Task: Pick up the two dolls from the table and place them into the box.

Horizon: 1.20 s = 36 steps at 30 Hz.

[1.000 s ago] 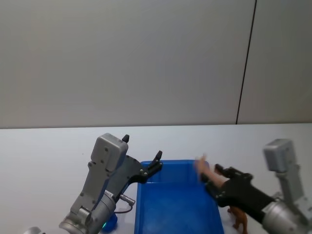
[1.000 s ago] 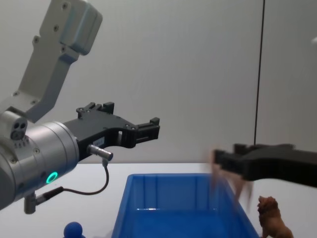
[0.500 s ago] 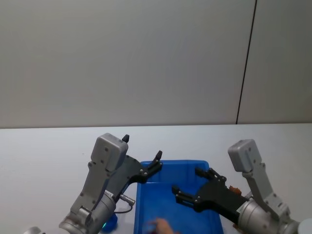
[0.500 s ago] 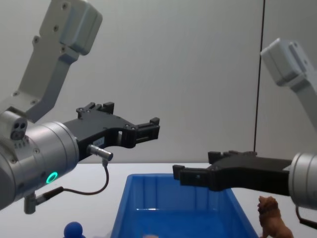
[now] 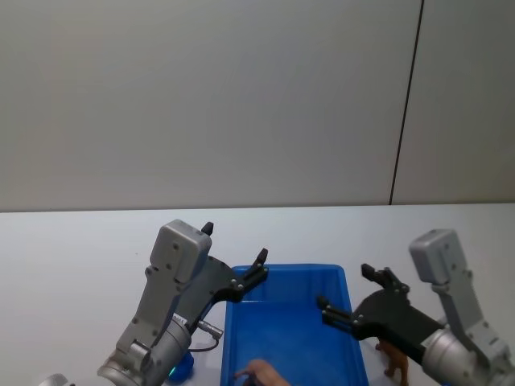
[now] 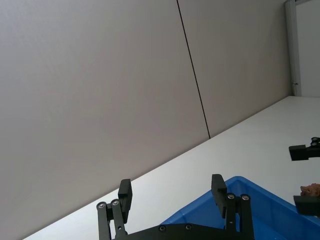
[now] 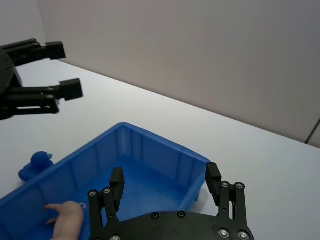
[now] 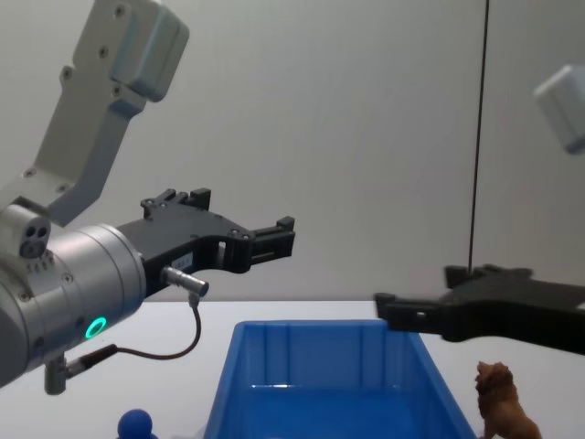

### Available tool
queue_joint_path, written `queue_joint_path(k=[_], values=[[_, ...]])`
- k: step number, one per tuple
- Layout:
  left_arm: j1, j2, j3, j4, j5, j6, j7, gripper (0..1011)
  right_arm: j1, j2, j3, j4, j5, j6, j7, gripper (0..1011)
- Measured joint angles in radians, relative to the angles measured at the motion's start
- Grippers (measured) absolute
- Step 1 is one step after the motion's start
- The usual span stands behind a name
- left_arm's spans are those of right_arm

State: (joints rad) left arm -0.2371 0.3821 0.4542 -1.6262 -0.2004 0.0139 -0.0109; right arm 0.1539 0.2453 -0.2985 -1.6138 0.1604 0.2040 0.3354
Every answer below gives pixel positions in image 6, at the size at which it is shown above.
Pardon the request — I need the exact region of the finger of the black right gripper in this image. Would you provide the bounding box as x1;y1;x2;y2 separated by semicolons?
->
293;194;320;216
288;136;320;162

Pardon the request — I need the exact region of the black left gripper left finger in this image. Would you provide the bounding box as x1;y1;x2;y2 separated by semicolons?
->
96;178;133;240

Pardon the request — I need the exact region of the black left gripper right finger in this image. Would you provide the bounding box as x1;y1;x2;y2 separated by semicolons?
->
211;173;256;240

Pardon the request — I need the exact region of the small brown lumpy piece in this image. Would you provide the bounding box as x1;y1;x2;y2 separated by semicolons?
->
299;182;320;198

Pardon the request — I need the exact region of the blue plastic bin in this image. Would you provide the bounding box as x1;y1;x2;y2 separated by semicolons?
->
159;175;320;240

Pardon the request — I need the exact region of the grey upright frame post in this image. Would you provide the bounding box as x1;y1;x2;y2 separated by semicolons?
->
284;0;305;97

